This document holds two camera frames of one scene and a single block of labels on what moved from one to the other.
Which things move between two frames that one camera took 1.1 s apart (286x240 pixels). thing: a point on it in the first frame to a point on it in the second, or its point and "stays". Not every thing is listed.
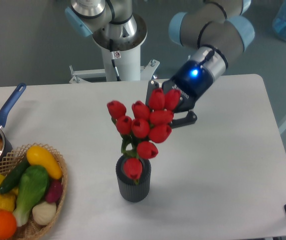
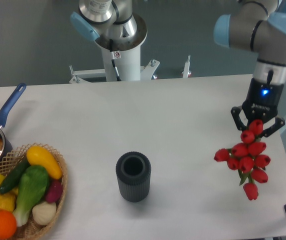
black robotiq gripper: x=192 y=80 to x=262 y=103
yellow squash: x=37 y=156 stays
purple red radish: x=54 y=191 stays
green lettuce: x=33 y=184 stays
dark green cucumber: x=14 y=176 stays
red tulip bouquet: x=140 y=128 to x=246 y=158
